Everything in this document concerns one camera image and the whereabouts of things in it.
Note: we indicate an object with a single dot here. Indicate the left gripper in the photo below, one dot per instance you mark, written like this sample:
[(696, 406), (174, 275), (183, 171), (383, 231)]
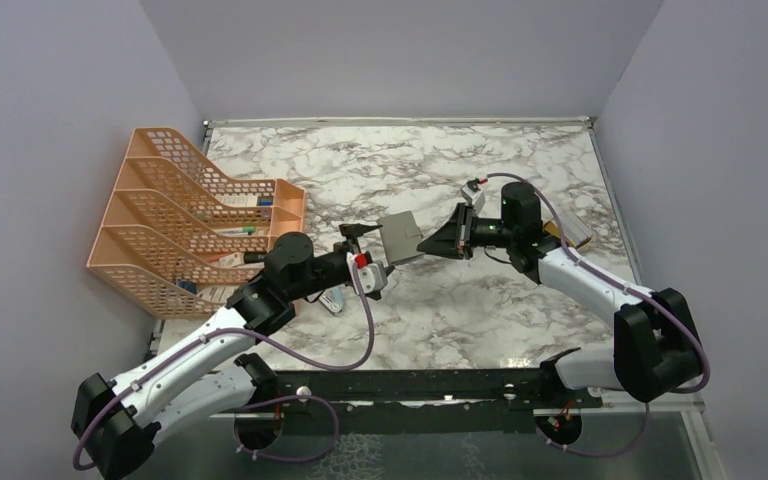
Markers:
[(352, 234)]

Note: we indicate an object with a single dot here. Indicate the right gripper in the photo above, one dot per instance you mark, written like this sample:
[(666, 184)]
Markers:
[(454, 238)]

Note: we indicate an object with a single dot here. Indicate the grey card holder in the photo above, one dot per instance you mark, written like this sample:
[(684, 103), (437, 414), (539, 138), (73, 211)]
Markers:
[(400, 236)]

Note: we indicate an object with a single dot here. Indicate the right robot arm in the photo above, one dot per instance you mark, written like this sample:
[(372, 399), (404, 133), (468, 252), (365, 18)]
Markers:
[(655, 347)]

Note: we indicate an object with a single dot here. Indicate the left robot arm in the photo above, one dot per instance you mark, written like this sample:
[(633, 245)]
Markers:
[(119, 421)]

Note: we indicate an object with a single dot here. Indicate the yellow oval card tray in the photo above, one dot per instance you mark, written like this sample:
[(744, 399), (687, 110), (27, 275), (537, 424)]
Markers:
[(551, 228)]

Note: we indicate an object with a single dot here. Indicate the small blue white clip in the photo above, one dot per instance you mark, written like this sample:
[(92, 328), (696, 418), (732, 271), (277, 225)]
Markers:
[(332, 300)]

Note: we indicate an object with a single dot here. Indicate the orange mesh file organizer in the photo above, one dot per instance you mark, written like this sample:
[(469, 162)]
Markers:
[(176, 225)]

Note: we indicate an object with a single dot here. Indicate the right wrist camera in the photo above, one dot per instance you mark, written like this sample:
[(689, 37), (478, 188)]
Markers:
[(473, 195)]

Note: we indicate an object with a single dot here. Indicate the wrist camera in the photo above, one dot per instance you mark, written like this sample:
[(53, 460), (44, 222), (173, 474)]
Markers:
[(473, 195), (372, 274)]

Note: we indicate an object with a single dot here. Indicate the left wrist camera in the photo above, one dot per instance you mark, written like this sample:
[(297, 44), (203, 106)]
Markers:
[(372, 274)]

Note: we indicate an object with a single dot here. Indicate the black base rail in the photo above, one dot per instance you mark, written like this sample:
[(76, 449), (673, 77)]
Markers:
[(319, 403)]

